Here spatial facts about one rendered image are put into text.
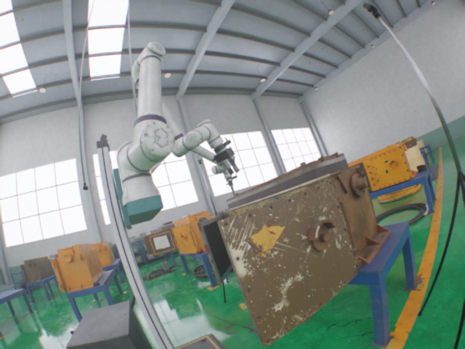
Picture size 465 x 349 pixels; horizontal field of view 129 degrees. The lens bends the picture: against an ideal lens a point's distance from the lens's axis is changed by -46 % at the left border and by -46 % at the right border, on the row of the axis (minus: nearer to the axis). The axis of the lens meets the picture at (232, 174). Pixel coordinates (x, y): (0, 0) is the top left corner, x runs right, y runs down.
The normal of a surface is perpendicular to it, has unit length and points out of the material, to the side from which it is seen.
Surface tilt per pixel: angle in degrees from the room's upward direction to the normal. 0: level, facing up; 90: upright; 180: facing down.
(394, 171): 90
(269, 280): 90
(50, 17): 180
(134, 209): 90
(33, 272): 90
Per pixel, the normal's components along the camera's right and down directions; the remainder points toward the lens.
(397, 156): -0.84, 0.19
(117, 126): 0.46, -0.29
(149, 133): 0.69, -0.26
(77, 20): 0.31, 0.94
